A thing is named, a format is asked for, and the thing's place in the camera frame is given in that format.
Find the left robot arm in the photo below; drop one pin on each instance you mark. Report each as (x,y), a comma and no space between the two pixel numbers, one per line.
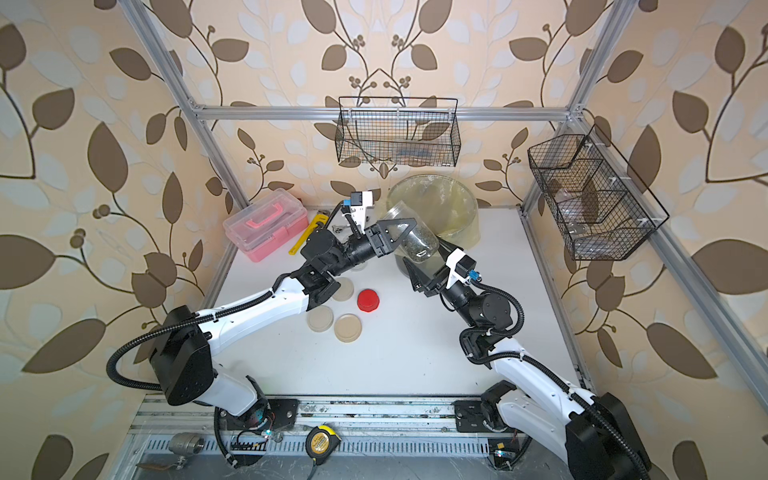
(184,348)

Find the metal mesh trash bin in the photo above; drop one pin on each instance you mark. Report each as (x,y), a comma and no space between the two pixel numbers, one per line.
(446,209)

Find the cream tall jar lid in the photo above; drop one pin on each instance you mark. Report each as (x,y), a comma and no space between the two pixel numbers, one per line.
(320,319)

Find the red jar lid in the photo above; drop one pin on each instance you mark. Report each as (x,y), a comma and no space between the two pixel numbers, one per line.
(368,300)

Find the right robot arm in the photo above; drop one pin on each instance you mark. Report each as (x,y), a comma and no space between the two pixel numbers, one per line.
(593,434)

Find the yellow pipe wrench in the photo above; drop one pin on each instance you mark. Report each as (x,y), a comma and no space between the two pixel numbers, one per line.
(320,219)

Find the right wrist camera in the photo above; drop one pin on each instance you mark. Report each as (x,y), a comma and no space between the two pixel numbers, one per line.
(461,268)

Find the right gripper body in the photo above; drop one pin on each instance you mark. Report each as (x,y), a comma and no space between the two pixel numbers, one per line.
(443,279)

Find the pink plastic toolbox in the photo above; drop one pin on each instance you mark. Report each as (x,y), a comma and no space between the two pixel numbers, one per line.
(267,224)

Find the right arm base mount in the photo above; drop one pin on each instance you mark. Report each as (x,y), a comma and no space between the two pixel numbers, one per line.
(482,415)

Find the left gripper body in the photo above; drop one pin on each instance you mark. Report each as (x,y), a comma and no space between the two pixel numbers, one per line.
(373,245)

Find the yellow plastic bin liner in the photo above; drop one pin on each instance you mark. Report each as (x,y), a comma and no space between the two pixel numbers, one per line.
(443,203)

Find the yellow black tape measure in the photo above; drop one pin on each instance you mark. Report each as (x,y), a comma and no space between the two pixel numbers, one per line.
(320,443)

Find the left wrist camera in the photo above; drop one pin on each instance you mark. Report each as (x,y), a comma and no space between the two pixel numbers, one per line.
(355,208)

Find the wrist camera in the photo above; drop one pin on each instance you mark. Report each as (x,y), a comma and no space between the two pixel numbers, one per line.
(461,268)
(355,208)

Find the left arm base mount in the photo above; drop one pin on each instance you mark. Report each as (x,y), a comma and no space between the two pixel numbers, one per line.
(268,413)

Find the black wire basket back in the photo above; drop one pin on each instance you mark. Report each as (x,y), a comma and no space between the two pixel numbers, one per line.
(397,130)

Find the black wire basket right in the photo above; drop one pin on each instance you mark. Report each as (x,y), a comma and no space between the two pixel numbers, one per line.
(603,212)

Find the tan short jar lid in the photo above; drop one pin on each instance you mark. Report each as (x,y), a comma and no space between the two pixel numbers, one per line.
(348,328)

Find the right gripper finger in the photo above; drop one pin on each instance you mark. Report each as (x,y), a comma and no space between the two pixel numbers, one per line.
(420,281)
(446,248)

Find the beige jar lid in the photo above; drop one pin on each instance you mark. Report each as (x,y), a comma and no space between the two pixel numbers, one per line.
(345,290)

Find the red lid tea jar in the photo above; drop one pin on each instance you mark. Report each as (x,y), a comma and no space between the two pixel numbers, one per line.
(421,244)

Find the metal pipe fitting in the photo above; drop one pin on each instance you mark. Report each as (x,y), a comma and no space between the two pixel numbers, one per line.
(186,444)

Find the black wire basket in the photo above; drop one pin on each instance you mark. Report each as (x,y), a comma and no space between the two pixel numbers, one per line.
(603,212)
(397,130)

